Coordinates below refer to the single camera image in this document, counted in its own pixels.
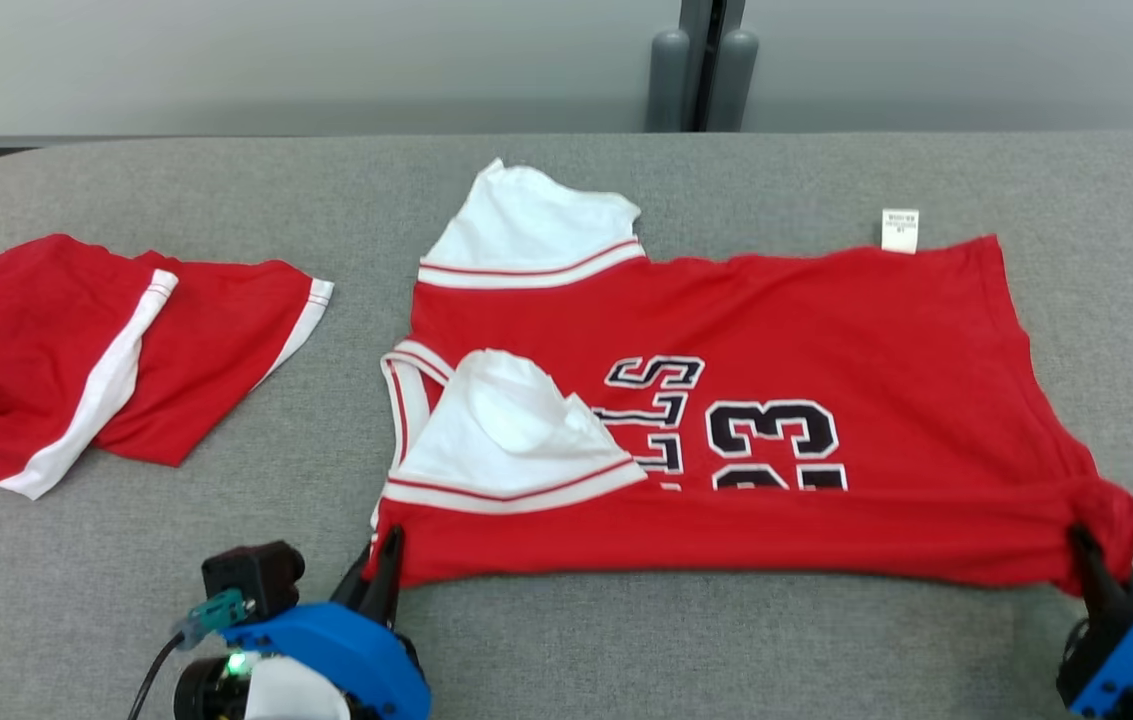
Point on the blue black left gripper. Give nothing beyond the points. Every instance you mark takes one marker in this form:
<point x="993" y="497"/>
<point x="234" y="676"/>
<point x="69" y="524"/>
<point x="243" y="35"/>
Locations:
<point x="366" y="660"/>

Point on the red basketball jersey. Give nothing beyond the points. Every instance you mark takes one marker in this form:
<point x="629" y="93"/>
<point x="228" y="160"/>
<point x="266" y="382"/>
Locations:
<point x="826" y="320"/>

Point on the red shorts with white stripe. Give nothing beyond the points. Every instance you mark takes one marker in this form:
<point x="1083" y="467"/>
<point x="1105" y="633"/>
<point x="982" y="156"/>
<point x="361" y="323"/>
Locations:
<point x="36" y="340"/>

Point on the grey cylinder bumper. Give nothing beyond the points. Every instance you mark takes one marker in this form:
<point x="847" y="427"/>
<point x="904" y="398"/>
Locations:
<point x="668" y="80"/>
<point x="734" y="80"/>

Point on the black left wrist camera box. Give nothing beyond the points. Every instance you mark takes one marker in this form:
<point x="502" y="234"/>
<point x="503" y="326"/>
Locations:
<point x="251" y="578"/>

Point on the grey partition post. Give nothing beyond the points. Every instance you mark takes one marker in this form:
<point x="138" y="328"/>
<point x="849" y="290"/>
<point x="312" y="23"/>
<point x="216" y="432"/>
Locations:
<point x="711" y="50"/>

